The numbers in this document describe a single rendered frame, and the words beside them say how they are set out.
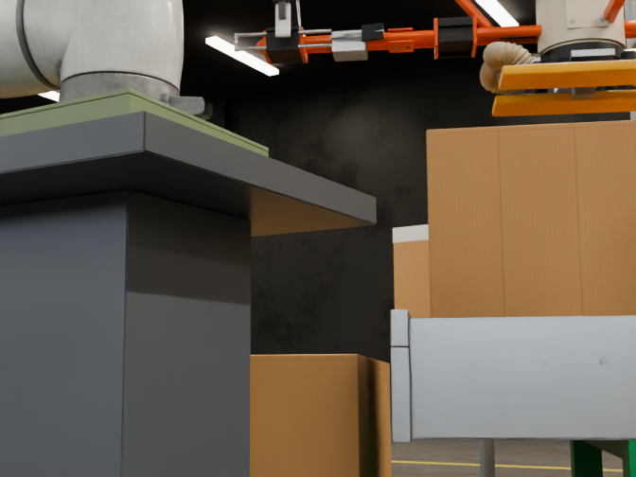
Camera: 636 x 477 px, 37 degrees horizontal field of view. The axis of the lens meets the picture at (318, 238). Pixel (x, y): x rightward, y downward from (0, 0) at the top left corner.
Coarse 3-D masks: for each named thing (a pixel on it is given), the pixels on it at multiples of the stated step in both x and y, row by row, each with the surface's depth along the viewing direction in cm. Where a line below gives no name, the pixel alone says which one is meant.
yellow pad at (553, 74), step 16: (528, 64) 177; (544, 64) 176; (560, 64) 176; (576, 64) 175; (592, 64) 175; (608, 64) 175; (624, 64) 174; (512, 80) 180; (528, 80) 180; (544, 80) 180; (560, 80) 180; (576, 80) 180; (592, 80) 181; (608, 80) 181; (624, 80) 181
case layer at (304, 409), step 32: (256, 384) 169; (288, 384) 168; (320, 384) 167; (352, 384) 167; (384, 384) 240; (256, 416) 168; (288, 416) 167; (320, 416) 167; (352, 416) 166; (384, 416) 237; (256, 448) 167; (288, 448) 167; (320, 448) 166; (352, 448) 165; (384, 448) 234
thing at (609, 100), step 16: (496, 96) 196; (512, 96) 195; (528, 96) 195; (544, 96) 194; (560, 96) 194; (608, 96) 193; (624, 96) 193; (496, 112) 201; (512, 112) 201; (528, 112) 201; (544, 112) 201; (560, 112) 202; (576, 112) 202; (592, 112) 202; (608, 112) 202
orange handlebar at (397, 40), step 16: (624, 0) 172; (608, 16) 180; (384, 32) 193; (400, 32) 192; (416, 32) 192; (432, 32) 191; (480, 32) 190; (496, 32) 190; (512, 32) 190; (528, 32) 189; (320, 48) 198; (368, 48) 197; (384, 48) 197; (400, 48) 195
